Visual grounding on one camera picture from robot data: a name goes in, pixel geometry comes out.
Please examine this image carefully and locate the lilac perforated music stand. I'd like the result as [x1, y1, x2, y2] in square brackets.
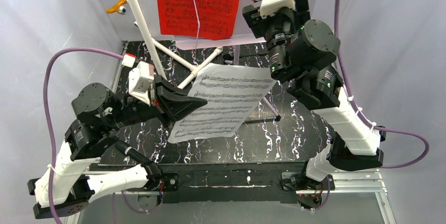
[153, 0, 325, 123]

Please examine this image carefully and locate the white sheet music page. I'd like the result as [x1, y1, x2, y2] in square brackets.
[168, 63, 276, 144]

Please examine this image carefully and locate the red sheet music book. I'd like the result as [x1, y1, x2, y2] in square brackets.
[157, 0, 240, 40]

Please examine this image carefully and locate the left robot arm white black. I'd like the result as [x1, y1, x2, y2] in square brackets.
[27, 77, 207, 219]

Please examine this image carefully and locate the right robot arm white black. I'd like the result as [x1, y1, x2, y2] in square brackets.
[242, 0, 385, 190]

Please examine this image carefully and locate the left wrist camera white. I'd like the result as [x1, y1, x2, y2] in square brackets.
[128, 61, 155, 105]

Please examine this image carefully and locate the white PVC pipe frame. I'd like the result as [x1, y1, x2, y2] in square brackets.
[115, 0, 224, 91]

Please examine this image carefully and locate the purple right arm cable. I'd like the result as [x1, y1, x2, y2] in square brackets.
[256, 0, 430, 212]

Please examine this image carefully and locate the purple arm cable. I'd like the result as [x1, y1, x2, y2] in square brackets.
[43, 47, 165, 224]
[256, 0, 430, 212]

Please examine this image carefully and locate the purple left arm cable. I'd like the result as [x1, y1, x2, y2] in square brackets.
[43, 47, 165, 224]

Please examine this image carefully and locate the orange wall hook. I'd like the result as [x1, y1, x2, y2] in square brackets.
[106, 0, 128, 15]

